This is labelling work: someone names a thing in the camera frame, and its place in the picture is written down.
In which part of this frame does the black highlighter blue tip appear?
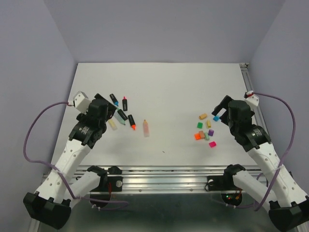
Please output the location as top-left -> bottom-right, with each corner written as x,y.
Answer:
110,94 -> 119,106

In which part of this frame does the black highlighter green cap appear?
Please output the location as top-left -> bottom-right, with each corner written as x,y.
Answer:
117,109 -> 128,121

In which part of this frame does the pastel yellow highlighter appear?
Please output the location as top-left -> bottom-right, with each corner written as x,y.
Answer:
108,119 -> 117,131

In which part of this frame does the black highlighter pink tip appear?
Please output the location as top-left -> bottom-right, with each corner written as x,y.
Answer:
122,96 -> 128,111

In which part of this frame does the pastel orange pink pen cap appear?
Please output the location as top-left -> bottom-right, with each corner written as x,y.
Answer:
199,113 -> 208,120

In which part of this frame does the pastel yellow pen cap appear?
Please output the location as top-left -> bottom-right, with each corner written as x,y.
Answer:
206,120 -> 211,129

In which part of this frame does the black highlighter orange cap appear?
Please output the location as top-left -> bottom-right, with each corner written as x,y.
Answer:
127,115 -> 136,130

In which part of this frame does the purple pen cap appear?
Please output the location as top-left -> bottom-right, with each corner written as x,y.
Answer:
208,130 -> 214,136

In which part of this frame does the pastel green pen cap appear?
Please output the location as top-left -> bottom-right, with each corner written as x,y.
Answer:
204,132 -> 210,141

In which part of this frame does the pastel pink orange highlighter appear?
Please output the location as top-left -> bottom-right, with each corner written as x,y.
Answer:
142,120 -> 150,137

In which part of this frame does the pastel green highlighter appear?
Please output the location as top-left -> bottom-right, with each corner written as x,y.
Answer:
114,112 -> 126,125

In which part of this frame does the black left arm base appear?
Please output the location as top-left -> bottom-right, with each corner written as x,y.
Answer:
87,165 -> 123,192

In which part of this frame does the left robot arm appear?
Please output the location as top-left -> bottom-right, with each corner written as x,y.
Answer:
23,91 -> 116,230

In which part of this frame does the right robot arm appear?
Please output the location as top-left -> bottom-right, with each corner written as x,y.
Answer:
205,91 -> 309,232

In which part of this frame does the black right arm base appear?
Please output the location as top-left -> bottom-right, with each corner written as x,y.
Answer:
204,175 -> 240,191

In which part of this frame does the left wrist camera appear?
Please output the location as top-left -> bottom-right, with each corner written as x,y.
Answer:
73,91 -> 91,114

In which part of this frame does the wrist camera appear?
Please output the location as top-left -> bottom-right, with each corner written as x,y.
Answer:
244,90 -> 259,108
73,91 -> 91,114

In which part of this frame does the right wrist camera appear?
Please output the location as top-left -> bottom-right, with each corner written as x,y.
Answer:
244,90 -> 259,108

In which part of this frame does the aluminium right side rail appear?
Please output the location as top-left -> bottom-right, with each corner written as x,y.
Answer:
239,63 -> 269,135

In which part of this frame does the aluminium rail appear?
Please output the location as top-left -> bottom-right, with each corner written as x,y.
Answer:
40,165 -> 266,195
239,63 -> 269,135

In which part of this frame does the aluminium front rail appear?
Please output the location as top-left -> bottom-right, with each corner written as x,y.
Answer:
40,165 -> 266,195

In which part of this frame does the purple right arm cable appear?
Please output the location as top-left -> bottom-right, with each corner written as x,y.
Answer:
225,90 -> 295,211

